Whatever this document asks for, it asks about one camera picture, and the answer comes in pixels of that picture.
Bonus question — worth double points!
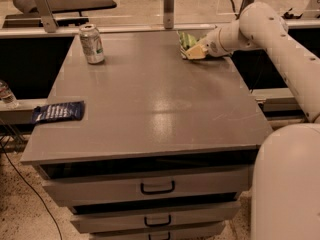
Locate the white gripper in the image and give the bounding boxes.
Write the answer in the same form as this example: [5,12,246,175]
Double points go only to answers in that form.
[186,30,223,60]

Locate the green jalapeno chip bag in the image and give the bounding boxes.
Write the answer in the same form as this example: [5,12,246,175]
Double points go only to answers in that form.
[178,31,200,60]

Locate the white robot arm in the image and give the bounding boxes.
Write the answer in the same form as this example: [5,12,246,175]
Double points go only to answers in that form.
[181,2,320,240]

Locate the blue rxbar blueberry bar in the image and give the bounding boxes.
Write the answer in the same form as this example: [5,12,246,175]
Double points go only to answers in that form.
[31,101,85,124]

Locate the grey drawer cabinet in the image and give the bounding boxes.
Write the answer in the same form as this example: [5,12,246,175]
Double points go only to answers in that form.
[20,29,274,240]

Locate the silver green soda can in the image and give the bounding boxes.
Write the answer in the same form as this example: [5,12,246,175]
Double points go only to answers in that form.
[79,24,105,64]

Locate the dark office chair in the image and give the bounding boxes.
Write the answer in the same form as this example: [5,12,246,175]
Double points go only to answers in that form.
[3,0,117,28]

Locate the top grey drawer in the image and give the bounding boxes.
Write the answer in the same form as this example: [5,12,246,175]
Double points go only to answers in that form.
[43,165,253,207]

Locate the grey drawer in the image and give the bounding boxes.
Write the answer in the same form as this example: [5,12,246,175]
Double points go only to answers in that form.
[43,165,253,207]
[89,221,225,240]
[71,201,240,236]

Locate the bottom grey drawer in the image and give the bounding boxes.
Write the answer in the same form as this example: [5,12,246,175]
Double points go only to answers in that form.
[89,221,225,240]

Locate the clear plastic water bottle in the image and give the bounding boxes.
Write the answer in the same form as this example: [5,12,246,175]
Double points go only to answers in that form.
[0,80,19,109]

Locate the middle grey drawer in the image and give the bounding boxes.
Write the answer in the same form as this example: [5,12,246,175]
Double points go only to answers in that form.
[71,201,240,236]

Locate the middle metal bracket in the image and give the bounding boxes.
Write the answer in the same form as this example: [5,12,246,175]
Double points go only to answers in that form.
[163,0,174,29]

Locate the left metal bracket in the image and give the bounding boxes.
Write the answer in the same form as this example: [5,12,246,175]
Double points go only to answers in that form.
[34,0,58,33]

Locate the black floor cable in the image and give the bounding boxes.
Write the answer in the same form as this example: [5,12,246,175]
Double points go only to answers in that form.
[0,140,64,240]

